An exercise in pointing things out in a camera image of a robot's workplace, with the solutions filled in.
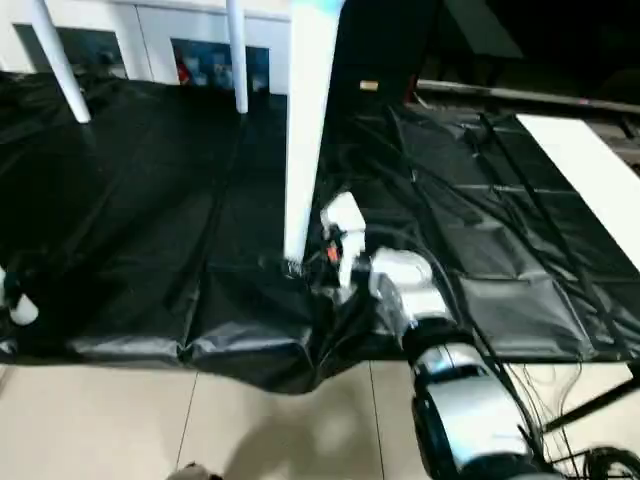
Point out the white plastic table leg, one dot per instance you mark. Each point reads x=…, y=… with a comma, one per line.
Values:
x=237, y=55
x=62, y=60
x=305, y=125

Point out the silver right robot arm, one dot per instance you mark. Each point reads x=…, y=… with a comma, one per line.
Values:
x=425, y=300

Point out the black mat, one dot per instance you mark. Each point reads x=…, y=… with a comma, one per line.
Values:
x=150, y=225

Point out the small yellow label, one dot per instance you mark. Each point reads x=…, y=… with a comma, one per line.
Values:
x=369, y=85

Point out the white candle cup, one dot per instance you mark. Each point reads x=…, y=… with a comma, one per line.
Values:
x=257, y=80

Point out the white printed jar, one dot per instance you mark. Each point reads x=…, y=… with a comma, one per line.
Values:
x=220, y=72

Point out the dark tall cabinet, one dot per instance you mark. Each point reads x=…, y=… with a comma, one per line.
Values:
x=380, y=45

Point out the red bottle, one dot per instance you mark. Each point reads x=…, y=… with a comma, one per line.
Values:
x=184, y=70

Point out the olive brown shoe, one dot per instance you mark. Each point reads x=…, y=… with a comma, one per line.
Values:
x=192, y=472

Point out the white flat board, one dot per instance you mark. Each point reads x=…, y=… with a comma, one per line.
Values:
x=585, y=170

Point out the white sideboard cabinet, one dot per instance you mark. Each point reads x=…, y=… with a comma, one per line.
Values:
x=150, y=30

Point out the black metal stand bar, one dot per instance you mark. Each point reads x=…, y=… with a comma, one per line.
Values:
x=592, y=405

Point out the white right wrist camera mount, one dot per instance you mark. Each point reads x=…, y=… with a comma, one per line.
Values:
x=345, y=220

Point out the black metal rail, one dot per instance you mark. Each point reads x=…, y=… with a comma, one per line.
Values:
x=525, y=95

